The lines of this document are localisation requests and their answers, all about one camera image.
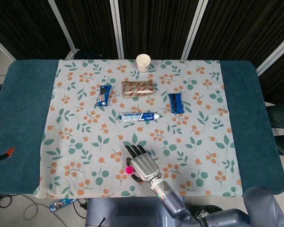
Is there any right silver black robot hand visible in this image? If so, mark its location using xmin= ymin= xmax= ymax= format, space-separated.
xmin=124 ymin=144 xmax=162 ymax=184

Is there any black floor cable bundle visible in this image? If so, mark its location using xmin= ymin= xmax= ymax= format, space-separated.
xmin=0 ymin=193 xmax=13 ymax=219

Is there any blue cookie pack on floor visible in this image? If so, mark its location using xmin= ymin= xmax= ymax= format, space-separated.
xmin=49 ymin=198 xmax=77 ymax=213

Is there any dark teal chair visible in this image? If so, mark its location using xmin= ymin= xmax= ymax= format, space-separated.
xmin=266 ymin=99 xmax=284 ymax=128

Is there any black cable with plug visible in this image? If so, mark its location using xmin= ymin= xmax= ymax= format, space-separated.
xmin=72 ymin=198 xmax=89 ymax=218

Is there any black bag behind table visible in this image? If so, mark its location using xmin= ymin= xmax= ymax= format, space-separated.
xmin=73 ymin=49 xmax=105 ymax=60

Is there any white paper cup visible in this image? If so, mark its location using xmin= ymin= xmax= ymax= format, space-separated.
xmin=135 ymin=54 xmax=151 ymax=73

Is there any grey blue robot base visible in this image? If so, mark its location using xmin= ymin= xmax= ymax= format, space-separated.
xmin=85 ymin=197 xmax=187 ymax=227

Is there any black trash bin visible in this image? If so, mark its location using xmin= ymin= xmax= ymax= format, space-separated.
xmin=186 ymin=204 xmax=224 ymax=220

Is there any blue cookie pack with picture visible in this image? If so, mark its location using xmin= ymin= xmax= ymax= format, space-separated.
xmin=96 ymin=84 xmax=113 ymax=107

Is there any gold foil snack package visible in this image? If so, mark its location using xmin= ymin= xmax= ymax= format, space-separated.
xmin=121 ymin=79 xmax=154 ymax=99

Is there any teal table cover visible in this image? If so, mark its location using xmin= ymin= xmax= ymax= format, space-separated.
xmin=0 ymin=59 xmax=284 ymax=197

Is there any black clamp with orange tips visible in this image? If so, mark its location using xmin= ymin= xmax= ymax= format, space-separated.
xmin=0 ymin=147 xmax=16 ymax=165

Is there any dark blue snack wrapper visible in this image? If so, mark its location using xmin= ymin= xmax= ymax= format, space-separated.
xmin=168 ymin=93 xmax=185 ymax=114

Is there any grey floor cable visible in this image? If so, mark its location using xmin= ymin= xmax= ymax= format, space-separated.
xmin=23 ymin=198 xmax=52 ymax=220

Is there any blue white toothpaste tube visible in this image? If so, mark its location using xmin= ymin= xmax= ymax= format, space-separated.
xmin=118 ymin=112 xmax=161 ymax=123

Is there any floral leaf print tablecloth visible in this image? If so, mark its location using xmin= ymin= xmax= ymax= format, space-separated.
xmin=33 ymin=59 xmax=242 ymax=199

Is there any dark folding partition screen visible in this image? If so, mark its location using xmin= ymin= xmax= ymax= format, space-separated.
xmin=0 ymin=0 xmax=284 ymax=105

